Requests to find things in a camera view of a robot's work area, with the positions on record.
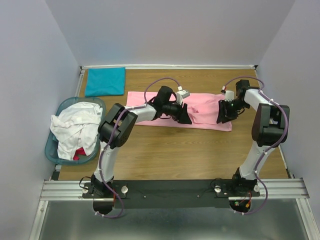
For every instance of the pink t-shirt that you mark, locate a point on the pink t-shirt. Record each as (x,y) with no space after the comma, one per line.
(202,108)

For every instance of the red garment in basket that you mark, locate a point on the red garment in basket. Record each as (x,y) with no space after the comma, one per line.
(79,152)

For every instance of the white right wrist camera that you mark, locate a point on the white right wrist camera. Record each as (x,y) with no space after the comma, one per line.
(229,95)

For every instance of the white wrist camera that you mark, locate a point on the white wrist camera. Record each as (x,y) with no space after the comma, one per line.
(181,94)
(229,95)

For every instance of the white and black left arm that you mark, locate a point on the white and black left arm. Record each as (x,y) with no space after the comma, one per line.
(116,127)

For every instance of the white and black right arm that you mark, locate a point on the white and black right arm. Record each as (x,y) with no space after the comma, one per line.
(269,130)

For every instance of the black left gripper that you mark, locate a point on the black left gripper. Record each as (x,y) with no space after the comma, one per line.
(181,115)

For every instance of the folded teal t-shirt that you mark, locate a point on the folded teal t-shirt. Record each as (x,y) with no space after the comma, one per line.
(105,82)

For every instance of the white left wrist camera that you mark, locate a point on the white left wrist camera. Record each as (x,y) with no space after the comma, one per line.
(181,94)

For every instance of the blue plastic laundry basket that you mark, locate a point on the blue plastic laundry basket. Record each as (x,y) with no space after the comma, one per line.
(52,143)

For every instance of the aluminium front rail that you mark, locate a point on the aluminium front rail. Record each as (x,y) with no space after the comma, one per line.
(290,188)

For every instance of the white t-shirt in basket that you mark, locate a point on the white t-shirt in basket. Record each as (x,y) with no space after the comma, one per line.
(76,127)

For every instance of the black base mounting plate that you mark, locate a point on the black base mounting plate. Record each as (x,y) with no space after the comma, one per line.
(108,207)

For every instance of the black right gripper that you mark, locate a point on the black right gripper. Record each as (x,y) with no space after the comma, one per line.
(228,115)

